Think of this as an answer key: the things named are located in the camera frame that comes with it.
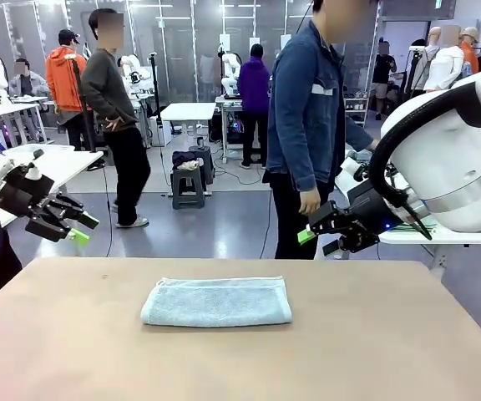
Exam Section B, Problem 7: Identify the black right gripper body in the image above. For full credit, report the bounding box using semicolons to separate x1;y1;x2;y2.
344;177;392;235

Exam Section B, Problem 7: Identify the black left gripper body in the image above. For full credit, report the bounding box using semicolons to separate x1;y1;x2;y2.
0;165;54;218

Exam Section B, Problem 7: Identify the light blue towel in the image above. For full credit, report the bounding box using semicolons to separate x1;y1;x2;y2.
139;275;294;329

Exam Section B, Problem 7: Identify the person's left forearm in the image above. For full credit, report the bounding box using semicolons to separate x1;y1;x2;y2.
343;117;374;151

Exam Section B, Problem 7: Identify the person's right forearm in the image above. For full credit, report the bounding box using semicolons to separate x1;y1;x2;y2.
266;124;320;193

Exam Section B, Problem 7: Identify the person's right hand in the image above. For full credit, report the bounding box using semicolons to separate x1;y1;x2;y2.
297;186;322;216

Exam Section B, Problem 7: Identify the black tripod pole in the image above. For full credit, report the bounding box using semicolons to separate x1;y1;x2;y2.
69;57;98;154

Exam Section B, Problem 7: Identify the seated person in grey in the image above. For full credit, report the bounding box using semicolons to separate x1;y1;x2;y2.
8;58;50;99

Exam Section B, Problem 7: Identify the person in orange hoodie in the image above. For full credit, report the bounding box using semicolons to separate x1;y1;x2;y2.
45;28;88;151

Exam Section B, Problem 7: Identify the person in denim jacket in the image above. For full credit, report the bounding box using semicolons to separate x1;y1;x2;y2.
261;0;382;261

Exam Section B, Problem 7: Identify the grey plastic stool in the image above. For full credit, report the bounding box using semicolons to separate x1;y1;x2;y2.
170;165;206;211

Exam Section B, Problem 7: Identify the pile of dark clothes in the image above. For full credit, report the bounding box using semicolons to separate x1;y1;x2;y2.
171;150;203;172

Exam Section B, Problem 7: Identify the person in dark grey sweater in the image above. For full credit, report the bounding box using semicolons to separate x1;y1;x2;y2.
80;8;152;229

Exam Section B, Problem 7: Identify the dark plastic stool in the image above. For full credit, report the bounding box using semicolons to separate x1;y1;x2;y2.
189;145;215;185

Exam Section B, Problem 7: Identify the black pole on white base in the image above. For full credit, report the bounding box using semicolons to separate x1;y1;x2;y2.
148;52;165;147

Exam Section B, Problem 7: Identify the person in black t-shirt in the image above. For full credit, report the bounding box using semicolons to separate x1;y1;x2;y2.
372;41;398;122

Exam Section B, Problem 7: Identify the white background table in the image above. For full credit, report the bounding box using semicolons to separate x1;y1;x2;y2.
159;102;217;135

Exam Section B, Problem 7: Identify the person in purple hoodie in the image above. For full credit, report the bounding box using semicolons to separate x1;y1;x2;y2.
236;43;271;170

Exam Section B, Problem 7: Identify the mannequin in white top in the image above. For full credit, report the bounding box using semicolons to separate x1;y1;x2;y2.
423;24;466;92

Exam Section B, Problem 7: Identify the mannequin with hat, orange top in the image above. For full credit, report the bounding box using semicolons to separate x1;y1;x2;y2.
459;27;481;75

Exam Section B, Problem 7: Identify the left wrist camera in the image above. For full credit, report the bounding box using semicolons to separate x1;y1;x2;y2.
23;149;45;181

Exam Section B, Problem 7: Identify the right arm black cable sleeve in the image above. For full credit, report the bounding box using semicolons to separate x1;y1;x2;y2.
368;70;481;241

